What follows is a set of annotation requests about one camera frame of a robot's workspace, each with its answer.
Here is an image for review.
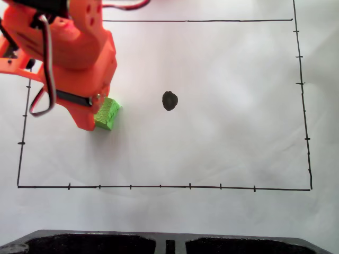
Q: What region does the black dot mark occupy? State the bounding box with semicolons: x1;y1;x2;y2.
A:
162;90;179;112

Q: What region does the green textured foam block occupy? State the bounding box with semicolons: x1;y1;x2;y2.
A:
94;97;123;132

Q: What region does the black white red servo cable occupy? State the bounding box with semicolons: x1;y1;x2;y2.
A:
28;14;58;119

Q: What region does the white paper sheet drawn rectangle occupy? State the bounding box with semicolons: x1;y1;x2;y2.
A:
0;0;339;246

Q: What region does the orange camera mount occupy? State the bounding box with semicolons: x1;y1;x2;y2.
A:
0;5;55;83

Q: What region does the red black arm cable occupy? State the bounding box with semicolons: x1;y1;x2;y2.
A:
101;0;151;12

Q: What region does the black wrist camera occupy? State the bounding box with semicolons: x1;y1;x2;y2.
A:
12;0;70;13

